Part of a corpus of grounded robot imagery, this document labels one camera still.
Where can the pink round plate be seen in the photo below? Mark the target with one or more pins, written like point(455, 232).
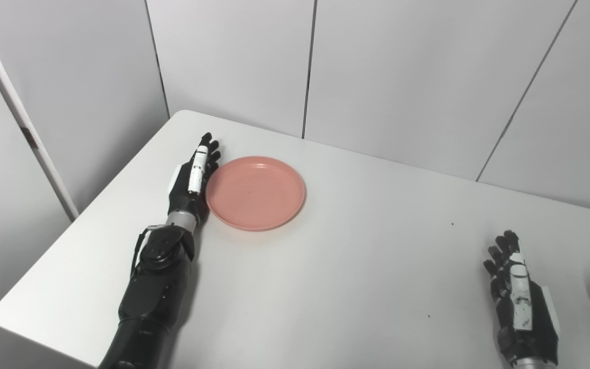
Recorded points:
point(254, 195)

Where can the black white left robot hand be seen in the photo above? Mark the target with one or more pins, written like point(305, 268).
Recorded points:
point(192, 179)

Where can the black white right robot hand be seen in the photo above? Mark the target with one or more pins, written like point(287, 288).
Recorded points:
point(523, 312)

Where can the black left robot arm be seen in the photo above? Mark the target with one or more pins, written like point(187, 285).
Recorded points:
point(151, 292)

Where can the white partition frame post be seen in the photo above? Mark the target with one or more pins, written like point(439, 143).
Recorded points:
point(18, 110)

